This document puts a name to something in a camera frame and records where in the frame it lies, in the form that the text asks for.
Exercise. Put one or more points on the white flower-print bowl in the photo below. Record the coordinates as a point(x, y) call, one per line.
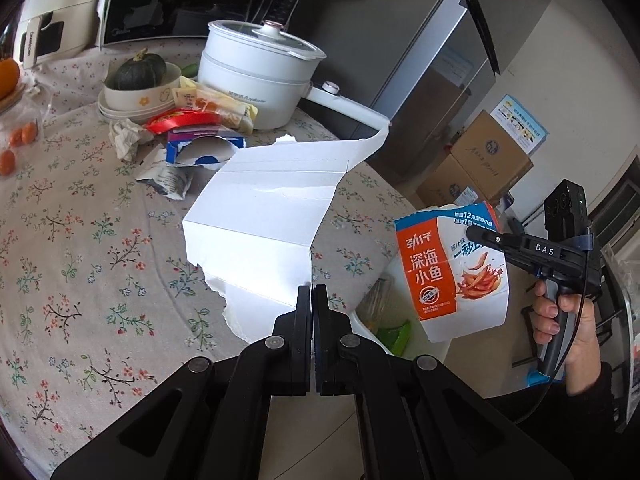
point(150, 100)

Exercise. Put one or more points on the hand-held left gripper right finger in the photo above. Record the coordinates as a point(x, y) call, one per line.
point(322, 320)

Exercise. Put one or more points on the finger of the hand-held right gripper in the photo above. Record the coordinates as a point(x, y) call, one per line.
point(492, 241)

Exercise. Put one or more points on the cream orange-print snack bag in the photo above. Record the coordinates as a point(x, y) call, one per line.
point(235, 112)

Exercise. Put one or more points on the person's right hand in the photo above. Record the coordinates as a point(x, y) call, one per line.
point(582, 340)

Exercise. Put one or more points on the green cucumber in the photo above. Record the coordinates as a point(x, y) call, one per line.
point(189, 69)

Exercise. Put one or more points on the small tangerine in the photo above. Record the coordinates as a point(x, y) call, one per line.
point(17, 136)
point(6, 161)
point(31, 131)

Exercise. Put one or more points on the person's right forearm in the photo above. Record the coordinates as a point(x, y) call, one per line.
point(575, 420)

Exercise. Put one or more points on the red wrapper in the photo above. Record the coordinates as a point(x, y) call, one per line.
point(180, 119)

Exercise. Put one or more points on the grey white wrapper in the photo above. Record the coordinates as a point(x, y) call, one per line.
point(167, 180)

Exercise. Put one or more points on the blue and white carton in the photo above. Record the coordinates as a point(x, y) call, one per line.
point(180, 152)

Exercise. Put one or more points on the orange white snack bag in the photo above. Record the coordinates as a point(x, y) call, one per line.
point(435, 280)

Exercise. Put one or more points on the small cream snack packet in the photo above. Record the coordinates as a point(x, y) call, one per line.
point(185, 97)

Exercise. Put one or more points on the grey refrigerator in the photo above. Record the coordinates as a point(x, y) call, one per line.
point(425, 60)

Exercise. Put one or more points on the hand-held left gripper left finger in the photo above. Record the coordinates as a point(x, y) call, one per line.
point(302, 320)

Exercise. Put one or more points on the large orange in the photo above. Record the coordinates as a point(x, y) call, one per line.
point(7, 80)

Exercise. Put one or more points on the torn white cardboard box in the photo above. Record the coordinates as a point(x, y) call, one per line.
point(260, 220)

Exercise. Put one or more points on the white electric cooking pot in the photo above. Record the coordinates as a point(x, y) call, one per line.
point(250, 85)

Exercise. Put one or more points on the white tissue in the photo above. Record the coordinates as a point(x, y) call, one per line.
point(127, 137)

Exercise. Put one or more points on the dark green pumpkin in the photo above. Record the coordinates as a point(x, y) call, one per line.
point(135, 72)

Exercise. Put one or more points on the blue and white box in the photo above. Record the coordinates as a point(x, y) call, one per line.
point(506, 202)

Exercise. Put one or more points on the blue wall leaflet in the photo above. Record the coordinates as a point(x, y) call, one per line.
point(520, 122)

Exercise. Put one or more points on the glass jar with wooden lid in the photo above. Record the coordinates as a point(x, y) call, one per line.
point(15, 100)

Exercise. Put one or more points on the green snack bag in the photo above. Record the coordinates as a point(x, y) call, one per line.
point(397, 337)

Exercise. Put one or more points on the white plastic bin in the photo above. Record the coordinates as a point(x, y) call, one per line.
point(400, 305)

